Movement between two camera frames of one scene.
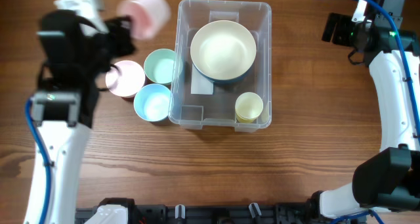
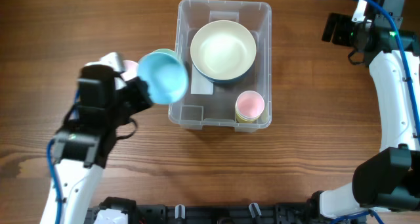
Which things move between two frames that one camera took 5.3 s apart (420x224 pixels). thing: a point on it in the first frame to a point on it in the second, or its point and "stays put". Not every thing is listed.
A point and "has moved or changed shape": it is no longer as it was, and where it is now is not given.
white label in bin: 200,85 stays put
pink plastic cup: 149,14 to 249,104
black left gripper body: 105,47 to 133,98
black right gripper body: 347,32 stays put
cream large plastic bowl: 223,50 stays put
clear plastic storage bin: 226,50 stays put
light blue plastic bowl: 151,102 has moved or changed shape
